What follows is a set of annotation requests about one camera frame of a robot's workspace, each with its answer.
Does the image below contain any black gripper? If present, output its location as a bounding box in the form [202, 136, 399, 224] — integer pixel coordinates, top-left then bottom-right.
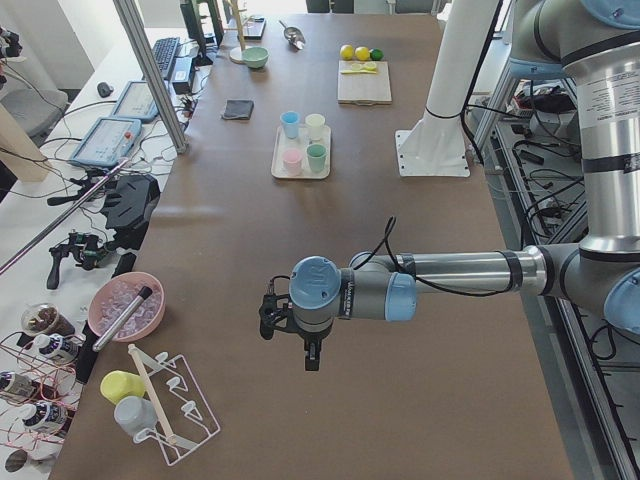
[259, 293, 330, 371]

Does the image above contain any pink cup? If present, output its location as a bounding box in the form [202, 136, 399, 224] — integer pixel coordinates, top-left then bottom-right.
[282, 148, 302, 176]

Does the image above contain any mint green cup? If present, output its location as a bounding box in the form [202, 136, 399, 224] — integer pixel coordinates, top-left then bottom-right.
[306, 143, 327, 173]

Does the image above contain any pale yellow cup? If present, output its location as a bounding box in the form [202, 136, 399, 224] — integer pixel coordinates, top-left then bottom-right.
[305, 113, 326, 141]

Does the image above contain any light blue cup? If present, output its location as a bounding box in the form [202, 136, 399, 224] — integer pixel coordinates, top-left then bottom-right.
[280, 111, 300, 139]

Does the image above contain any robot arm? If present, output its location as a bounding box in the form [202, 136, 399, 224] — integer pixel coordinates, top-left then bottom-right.
[509, 1, 639, 83]
[259, 1, 639, 371]

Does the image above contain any cream rabbit print tray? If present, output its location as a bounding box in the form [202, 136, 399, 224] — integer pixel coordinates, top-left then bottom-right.
[271, 125, 332, 180]

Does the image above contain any metal ice scoop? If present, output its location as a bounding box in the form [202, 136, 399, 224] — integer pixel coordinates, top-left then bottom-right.
[92, 286, 153, 352]

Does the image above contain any grey cup on rack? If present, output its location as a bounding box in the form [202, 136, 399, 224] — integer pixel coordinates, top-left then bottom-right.
[114, 396, 158, 436]

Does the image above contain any yellow cup on rack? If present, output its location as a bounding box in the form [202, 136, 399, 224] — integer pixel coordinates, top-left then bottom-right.
[100, 370, 146, 405]

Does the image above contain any pink ice bowl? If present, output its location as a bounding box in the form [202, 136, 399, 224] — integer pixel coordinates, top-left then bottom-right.
[87, 271, 167, 343]

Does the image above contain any grey folded cloth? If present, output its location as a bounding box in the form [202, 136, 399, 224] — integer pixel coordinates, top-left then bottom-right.
[221, 99, 254, 120]

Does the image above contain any wooden cutting board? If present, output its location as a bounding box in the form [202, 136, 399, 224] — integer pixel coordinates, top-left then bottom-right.
[337, 60, 392, 105]

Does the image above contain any iced coffee cup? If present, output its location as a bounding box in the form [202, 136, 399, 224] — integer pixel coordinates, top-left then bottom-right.
[21, 303, 75, 337]

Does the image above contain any yellow plastic knife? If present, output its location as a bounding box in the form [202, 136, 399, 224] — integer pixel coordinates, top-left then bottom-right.
[339, 69, 378, 75]

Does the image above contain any blue teach pendant near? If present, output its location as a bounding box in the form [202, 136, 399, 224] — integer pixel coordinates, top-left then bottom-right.
[69, 117, 142, 168]

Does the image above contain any blue teach pendant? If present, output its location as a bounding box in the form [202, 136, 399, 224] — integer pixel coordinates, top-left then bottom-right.
[112, 81, 159, 123]
[69, 117, 142, 168]

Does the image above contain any green bowl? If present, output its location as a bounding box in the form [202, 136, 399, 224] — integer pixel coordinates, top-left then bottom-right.
[242, 46, 269, 69]

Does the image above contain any whole lemon lower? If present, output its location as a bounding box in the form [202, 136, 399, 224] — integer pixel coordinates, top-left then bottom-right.
[340, 44, 354, 61]

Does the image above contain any whole lemon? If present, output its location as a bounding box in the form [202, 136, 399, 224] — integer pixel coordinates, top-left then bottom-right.
[340, 44, 354, 61]
[354, 46, 370, 61]

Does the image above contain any whole lemon upper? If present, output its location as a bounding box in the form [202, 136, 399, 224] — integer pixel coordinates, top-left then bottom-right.
[354, 46, 370, 61]

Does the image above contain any green lime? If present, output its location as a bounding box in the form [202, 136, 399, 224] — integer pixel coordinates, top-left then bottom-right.
[370, 48, 384, 61]

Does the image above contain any blue teach pendant far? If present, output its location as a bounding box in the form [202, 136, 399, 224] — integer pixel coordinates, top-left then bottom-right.
[112, 81, 159, 123]

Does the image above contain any wooden cup stand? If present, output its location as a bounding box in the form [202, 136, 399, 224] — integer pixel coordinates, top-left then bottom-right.
[225, 0, 247, 65]

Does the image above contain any silver metal scoop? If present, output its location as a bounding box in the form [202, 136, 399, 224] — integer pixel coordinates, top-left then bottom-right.
[279, 20, 306, 51]

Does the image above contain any black keyboard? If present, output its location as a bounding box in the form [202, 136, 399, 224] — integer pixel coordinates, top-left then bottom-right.
[152, 37, 180, 80]

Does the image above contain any white wire cup rack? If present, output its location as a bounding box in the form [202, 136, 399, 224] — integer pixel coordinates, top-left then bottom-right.
[128, 344, 221, 467]

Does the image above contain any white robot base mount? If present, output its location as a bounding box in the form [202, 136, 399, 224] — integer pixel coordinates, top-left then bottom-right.
[395, 1, 502, 178]

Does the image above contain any aluminium frame post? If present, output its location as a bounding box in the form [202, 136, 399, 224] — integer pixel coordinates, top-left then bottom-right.
[113, 0, 188, 154]

